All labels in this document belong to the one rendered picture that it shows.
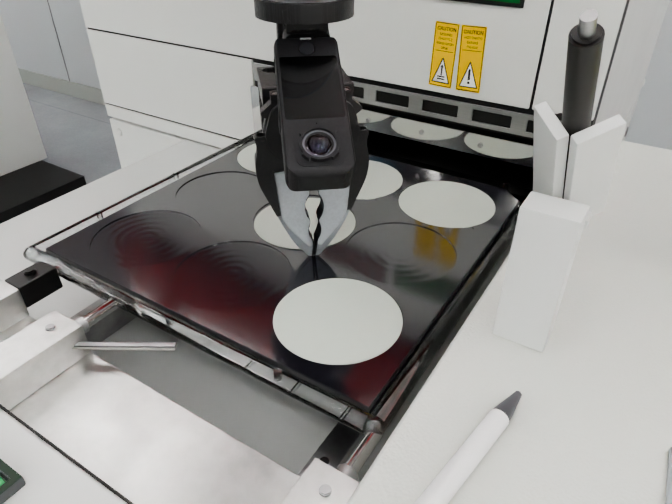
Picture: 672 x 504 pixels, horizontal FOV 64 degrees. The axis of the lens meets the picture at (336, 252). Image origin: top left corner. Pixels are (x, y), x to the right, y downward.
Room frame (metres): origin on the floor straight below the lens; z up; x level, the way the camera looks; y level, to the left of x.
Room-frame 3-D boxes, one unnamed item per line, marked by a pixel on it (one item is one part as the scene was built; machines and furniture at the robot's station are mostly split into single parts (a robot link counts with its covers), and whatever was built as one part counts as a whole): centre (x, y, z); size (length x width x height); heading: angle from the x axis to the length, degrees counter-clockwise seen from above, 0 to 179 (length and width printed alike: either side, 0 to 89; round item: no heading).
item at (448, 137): (0.66, -0.07, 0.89); 0.44 x 0.02 x 0.10; 58
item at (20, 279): (0.37, 0.26, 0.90); 0.04 x 0.02 x 0.03; 148
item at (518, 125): (0.66, -0.07, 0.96); 0.44 x 0.01 x 0.02; 58
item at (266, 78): (0.43, 0.02, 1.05); 0.09 x 0.08 x 0.12; 11
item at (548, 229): (0.25, -0.12, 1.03); 0.06 x 0.04 x 0.13; 148
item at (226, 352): (0.32, 0.13, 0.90); 0.38 x 0.01 x 0.01; 58
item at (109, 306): (0.33, 0.19, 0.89); 0.05 x 0.01 x 0.01; 148
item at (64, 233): (0.56, 0.19, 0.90); 0.37 x 0.01 x 0.01; 148
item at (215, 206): (0.47, 0.03, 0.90); 0.34 x 0.34 x 0.01; 58
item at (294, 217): (0.42, 0.04, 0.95); 0.06 x 0.03 x 0.09; 11
